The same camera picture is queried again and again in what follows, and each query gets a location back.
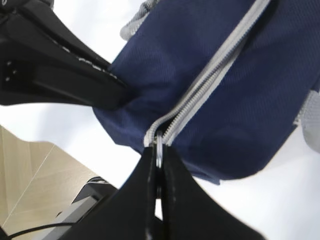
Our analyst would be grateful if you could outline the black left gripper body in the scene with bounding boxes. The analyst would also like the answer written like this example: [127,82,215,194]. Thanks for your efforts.
[0,0,53,40]

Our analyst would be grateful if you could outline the grey table leg frame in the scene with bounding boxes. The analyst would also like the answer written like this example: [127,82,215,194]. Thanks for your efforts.
[34,177,117,240]

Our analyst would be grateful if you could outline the navy blue lunch bag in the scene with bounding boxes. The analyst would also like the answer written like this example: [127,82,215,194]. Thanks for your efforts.
[93,0,320,184]

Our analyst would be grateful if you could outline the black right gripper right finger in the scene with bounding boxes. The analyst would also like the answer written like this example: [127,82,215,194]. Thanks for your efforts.
[162,146,265,240]

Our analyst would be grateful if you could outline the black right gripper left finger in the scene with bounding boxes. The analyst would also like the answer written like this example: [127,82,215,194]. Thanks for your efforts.
[61,147,163,240]

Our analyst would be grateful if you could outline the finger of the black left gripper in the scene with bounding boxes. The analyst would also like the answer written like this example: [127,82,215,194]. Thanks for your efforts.
[0,32,130,110]
[14,11,126,88]

